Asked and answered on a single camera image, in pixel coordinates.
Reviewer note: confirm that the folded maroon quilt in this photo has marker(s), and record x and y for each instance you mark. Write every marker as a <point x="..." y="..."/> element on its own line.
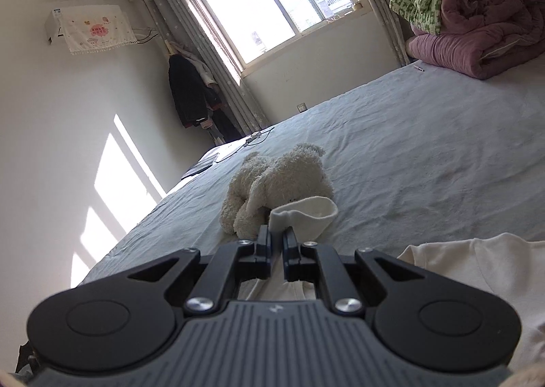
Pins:
<point x="489" y="29"/>

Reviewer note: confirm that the grey star curtain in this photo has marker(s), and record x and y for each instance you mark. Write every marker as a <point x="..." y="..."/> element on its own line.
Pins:
<point x="383" y="8"/>
<point x="179" y="8"/>

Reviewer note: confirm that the white plush dog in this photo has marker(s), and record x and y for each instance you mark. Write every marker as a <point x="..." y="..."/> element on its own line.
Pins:
<point x="276" y="174"/>

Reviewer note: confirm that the white sweatshirt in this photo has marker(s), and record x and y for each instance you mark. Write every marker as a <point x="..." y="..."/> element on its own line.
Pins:
<point x="306" y="212"/>

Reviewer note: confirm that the dark hanging jacket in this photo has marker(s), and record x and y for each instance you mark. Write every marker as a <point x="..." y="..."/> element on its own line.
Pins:
<point x="189" y="93"/>

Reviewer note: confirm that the dark tablet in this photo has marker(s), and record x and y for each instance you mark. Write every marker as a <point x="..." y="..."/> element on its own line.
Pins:
<point x="200" y="165"/>

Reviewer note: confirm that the grey bed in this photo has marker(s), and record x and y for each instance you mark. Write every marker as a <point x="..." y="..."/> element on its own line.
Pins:
<point x="425" y="148"/>

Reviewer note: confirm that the light hanging garment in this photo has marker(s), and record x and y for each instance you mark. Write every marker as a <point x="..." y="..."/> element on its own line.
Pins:
<point x="204" y="70"/>

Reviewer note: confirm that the covered air conditioner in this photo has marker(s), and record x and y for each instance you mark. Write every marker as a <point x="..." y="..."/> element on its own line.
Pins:
<point x="93" y="29"/>

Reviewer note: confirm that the air conditioner pipes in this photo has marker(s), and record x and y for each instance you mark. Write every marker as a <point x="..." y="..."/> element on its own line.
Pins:
<point x="147" y="36"/>

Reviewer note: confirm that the window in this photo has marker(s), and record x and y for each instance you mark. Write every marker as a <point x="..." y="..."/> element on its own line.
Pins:
<point x="264" y="4"/>

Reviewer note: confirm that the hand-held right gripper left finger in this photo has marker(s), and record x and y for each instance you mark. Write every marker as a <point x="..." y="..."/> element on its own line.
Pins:
<point x="267" y="251"/>

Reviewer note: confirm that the wall socket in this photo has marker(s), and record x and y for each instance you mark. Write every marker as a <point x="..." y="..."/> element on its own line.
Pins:
<point x="302" y="107"/>

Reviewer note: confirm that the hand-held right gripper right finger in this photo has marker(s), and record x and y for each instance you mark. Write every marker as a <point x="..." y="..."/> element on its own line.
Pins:
<point x="287" y="255"/>

